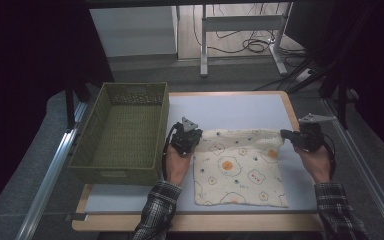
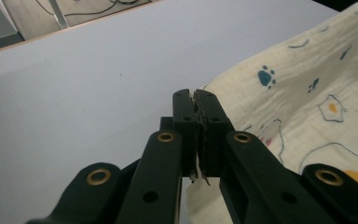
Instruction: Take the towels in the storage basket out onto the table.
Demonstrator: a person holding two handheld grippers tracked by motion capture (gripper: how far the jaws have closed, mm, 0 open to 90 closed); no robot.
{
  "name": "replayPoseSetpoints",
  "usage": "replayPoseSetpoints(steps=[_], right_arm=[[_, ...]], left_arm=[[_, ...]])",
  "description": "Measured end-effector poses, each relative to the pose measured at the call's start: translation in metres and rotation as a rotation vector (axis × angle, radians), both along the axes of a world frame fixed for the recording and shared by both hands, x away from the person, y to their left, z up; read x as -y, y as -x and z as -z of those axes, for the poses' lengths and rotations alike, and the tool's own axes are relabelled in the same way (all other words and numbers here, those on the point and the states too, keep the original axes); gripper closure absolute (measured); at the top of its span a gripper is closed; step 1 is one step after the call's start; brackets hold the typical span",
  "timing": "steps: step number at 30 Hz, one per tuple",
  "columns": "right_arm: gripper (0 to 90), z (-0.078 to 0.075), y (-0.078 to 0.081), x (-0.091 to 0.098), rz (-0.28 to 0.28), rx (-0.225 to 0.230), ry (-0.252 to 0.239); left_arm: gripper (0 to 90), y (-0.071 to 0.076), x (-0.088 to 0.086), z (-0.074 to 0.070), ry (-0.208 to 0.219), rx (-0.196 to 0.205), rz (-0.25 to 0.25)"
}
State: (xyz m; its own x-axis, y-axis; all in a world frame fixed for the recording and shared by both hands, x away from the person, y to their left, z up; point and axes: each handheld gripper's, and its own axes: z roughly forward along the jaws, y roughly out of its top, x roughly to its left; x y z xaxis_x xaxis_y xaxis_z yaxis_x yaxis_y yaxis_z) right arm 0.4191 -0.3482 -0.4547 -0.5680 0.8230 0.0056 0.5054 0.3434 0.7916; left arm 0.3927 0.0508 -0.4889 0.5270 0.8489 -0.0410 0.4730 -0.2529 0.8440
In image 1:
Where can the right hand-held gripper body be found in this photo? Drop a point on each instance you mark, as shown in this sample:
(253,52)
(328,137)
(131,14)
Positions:
(310,136)

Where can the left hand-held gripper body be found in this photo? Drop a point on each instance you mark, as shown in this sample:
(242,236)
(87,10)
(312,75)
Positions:
(183,136)

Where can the cream egg print towel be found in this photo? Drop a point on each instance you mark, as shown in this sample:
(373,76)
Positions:
(240,166)

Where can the green plastic basket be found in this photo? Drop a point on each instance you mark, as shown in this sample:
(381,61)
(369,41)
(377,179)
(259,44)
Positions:
(126,133)

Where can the person's right hand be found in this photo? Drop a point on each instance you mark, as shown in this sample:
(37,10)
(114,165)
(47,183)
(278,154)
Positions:
(316,163)

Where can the person's left hand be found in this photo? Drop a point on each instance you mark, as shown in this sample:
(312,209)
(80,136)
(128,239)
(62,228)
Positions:
(176,165)

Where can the black tripod legs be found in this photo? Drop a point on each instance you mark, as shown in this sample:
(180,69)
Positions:
(300,78)

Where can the white power strip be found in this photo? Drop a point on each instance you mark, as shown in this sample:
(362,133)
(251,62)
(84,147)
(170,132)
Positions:
(304,76)

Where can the black curtain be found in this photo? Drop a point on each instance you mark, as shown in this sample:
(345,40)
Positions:
(376,66)
(23,83)

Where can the black metal stand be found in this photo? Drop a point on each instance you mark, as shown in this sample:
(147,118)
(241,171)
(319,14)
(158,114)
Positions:
(70,106)

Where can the white cabinet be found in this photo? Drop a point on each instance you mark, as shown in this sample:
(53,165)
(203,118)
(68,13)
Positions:
(133,30)

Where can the black tape piece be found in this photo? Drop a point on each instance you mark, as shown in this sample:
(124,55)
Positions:
(76,216)

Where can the white board with wooden frame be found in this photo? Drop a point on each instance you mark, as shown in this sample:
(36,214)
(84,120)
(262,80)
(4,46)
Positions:
(240,110)

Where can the white metal desk frame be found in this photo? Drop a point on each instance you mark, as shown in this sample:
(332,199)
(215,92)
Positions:
(240,22)

